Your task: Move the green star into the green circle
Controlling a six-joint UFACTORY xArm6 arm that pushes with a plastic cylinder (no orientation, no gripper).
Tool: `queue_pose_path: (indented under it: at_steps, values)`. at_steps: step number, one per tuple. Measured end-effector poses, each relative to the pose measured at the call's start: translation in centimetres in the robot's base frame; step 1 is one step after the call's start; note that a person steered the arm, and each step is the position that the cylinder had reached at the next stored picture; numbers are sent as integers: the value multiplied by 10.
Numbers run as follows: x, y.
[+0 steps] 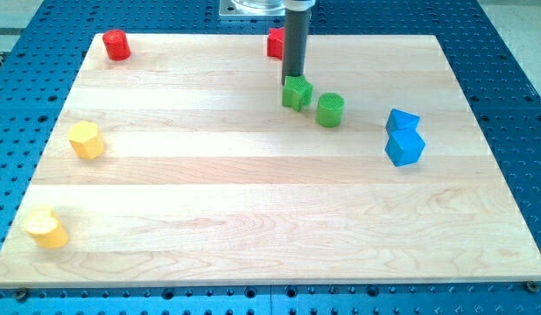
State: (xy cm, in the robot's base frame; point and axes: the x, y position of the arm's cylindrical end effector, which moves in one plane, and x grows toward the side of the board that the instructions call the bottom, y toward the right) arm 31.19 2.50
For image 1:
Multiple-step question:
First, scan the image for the blue cube block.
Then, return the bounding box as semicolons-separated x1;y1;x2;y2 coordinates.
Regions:
384;129;425;167

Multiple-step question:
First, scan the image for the yellow hexagon block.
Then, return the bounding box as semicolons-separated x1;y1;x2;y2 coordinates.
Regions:
68;121;105;159

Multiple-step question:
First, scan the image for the red star block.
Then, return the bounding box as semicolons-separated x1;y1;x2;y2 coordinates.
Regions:
267;27;285;60

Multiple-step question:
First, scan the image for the board clamp screw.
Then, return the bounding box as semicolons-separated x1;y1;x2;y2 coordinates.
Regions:
524;281;540;293
13;288;29;302

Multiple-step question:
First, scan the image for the white rod holder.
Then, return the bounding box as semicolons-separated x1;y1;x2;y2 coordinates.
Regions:
283;0;315;11

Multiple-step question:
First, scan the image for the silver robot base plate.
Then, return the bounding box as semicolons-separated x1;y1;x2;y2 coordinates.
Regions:
218;0;285;18

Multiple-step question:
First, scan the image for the green star block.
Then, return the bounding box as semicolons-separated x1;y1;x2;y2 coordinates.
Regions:
282;75;313;112

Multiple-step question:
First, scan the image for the red moon block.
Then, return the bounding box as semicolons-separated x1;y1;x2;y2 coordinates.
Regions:
102;29;131;61

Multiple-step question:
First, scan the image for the blue triangle block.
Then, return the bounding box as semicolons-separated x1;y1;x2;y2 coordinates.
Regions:
385;108;420;134

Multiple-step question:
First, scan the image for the right board clamp screw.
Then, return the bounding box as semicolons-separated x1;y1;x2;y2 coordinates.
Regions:
524;281;540;293

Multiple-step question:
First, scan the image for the light wooden board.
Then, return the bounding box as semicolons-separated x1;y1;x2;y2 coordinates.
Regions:
0;33;541;288

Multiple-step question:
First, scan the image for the blue perforated table plate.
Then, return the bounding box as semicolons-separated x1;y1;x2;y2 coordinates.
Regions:
0;1;541;314

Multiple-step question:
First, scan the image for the left board clamp screw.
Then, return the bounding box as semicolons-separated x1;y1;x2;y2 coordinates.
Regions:
13;288;29;302

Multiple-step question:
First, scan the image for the yellow heart block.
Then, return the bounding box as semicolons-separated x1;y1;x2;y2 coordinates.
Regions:
23;206;69;249

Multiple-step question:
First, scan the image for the green cylinder block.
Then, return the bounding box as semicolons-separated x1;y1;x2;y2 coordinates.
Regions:
316;93;345;128

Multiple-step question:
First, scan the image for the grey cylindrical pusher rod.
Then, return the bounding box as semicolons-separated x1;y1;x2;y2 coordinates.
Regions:
281;9;311;84

